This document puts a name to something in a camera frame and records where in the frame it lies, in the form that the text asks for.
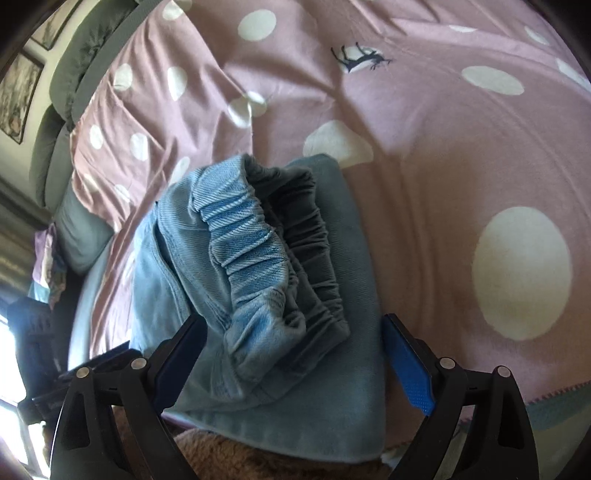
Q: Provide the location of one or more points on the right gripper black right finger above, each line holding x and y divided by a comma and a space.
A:
430, 387

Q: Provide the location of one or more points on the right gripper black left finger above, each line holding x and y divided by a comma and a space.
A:
147, 391

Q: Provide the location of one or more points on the light blue denim pants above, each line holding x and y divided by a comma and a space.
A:
274, 262

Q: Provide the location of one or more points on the colourful folded cloth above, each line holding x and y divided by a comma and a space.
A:
49, 270

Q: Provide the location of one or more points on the brown fluffy rug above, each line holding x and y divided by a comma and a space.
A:
212, 456

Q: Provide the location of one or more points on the grey pillow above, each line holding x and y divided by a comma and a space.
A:
82, 235

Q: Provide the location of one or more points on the framed black white picture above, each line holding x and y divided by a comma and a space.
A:
17, 91

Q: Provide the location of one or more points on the pink polka dot bedsheet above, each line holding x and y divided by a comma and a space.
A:
462, 128

